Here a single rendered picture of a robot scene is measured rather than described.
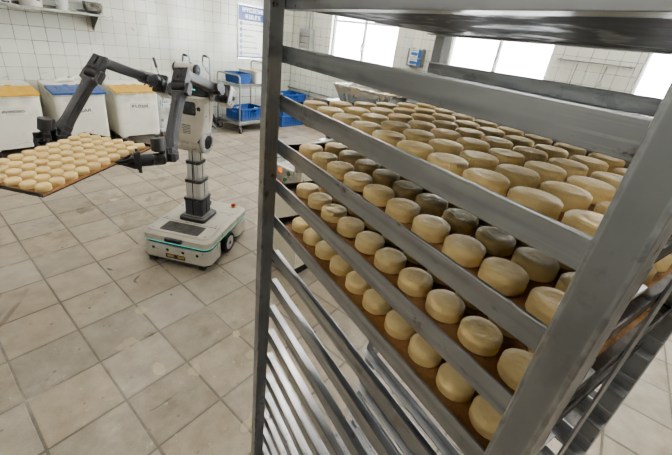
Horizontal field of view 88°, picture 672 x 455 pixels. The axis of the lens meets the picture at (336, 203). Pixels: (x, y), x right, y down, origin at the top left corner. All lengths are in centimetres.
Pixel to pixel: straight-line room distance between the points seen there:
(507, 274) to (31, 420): 205
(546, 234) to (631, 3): 17
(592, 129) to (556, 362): 18
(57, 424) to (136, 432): 34
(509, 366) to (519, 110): 27
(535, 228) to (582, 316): 8
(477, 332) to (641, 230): 25
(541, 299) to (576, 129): 17
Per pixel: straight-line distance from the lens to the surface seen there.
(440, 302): 50
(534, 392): 36
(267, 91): 71
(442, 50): 97
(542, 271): 47
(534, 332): 37
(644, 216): 28
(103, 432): 204
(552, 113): 33
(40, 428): 215
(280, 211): 249
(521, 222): 35
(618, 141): 31
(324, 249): 71
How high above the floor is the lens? 163
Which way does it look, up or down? 25 degrees down
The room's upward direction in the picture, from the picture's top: 8 degrees clockwise
